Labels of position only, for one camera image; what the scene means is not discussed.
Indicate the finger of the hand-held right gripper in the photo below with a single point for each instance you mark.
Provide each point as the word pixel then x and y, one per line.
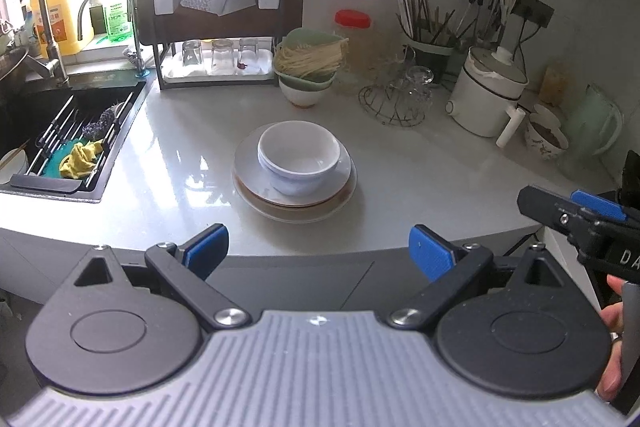
pixel 600 203
pixel 545 204

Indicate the yellow detergent bottle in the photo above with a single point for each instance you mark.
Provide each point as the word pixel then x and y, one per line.
pixel 62 22

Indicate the pale green pitcher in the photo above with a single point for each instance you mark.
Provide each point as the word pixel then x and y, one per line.
pixel 585 132

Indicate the bundle of chopsticks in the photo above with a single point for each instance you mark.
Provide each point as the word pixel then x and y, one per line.
pixel 422 17

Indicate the dark wok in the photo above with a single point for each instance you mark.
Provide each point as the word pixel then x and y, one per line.
pixel 10 69

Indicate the clear glass cup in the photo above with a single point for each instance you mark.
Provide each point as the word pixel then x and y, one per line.
pixel 419 89

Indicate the person's right hand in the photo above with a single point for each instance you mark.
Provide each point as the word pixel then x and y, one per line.
pixel 611 372

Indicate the white drip tray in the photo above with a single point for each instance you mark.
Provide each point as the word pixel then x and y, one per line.
pixel 220 77

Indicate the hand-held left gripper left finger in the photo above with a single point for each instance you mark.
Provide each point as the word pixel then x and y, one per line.
pixel 207 252

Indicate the upturned drinking glass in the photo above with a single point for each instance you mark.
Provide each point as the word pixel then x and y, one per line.
pixel 191 53
pixel 222 54
pixel 248 53

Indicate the steel wool scrubber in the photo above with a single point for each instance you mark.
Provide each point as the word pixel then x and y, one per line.
pixel 102 124

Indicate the dried noodles bundle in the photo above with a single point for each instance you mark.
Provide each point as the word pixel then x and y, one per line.
pixel 310 59

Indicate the teal cloth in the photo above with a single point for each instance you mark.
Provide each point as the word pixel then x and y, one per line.
pixel 52 164

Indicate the white electric pot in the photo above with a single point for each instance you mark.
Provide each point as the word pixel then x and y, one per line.
pixel 477 99

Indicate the yellow cloth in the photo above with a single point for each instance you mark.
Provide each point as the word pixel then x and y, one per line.
pixel 82 159

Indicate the hanging kitchen scissors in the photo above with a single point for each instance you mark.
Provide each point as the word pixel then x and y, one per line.
pixel 509 2

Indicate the clear jar with red lid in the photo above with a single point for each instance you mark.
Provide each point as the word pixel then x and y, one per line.
pixel 352 18

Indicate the white floral bowl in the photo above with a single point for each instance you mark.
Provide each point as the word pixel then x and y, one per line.
pixel 545 139

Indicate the black sink drain rack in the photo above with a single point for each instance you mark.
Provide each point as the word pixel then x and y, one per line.
pixel 45 184

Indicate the white bowl with brown foot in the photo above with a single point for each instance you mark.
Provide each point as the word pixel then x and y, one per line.
pixel 302 97

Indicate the green and white chopstick holder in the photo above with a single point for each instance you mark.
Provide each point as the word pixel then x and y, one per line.
pixel 430 57

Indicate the white bowl in sink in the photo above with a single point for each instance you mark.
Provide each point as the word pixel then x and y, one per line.
pixel 12 167

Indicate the dark dish rack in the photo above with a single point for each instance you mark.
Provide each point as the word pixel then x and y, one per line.
pixel 290 7

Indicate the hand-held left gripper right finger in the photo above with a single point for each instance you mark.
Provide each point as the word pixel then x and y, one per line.
pixel 432 254

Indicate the black kitchen sink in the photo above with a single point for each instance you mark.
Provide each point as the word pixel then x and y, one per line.
pixel 25 122

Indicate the small curved faucet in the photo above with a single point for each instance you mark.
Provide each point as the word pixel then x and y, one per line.
pixel 134 32

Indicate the plain white bowl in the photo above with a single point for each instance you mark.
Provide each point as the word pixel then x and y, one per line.
pixel 300 147

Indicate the tall grey faucet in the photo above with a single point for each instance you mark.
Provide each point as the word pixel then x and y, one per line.
pixel 47 37

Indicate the yellowish packet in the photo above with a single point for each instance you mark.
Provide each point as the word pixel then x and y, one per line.
pixel 554 84

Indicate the green bottle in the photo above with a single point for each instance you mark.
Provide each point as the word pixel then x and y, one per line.
pixel 119 22

